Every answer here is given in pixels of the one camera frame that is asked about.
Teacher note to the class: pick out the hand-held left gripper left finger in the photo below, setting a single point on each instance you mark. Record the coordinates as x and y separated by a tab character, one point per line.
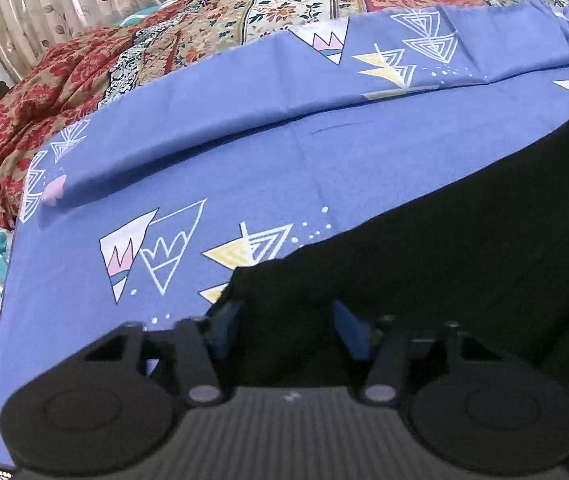
225	327

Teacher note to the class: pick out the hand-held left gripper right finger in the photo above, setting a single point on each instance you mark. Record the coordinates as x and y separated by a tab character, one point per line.
352	330

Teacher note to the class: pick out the black pants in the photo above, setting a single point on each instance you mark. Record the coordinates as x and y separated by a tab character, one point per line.
439	270

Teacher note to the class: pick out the blue printed bedsheet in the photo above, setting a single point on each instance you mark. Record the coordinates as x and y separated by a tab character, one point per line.
244	160

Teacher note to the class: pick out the red floral quilt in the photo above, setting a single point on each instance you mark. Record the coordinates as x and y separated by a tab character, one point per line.
64	90

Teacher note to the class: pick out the beige floral curtain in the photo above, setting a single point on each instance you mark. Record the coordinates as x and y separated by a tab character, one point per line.
59	5

